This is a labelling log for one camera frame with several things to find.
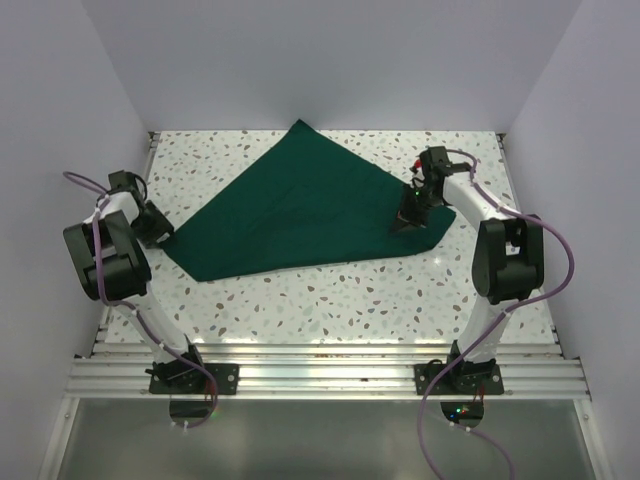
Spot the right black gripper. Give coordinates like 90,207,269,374
390,182,443,234

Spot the dark green surgical cloth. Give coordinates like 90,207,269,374
161,121,456,282

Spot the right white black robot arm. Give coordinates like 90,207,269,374
391,146,544,393

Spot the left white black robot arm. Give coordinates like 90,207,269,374
63,170,208,393

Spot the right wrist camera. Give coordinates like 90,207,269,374
410,159,424,184

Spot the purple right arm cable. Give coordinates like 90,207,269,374
415,148,576,480

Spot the aluminium rail frame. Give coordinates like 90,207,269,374
67,131,589,400

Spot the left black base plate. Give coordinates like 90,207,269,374
148,363,239,395

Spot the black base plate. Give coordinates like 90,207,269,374
414,360,505,396
148,363,239,395

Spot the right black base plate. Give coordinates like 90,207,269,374
414,360,505,396

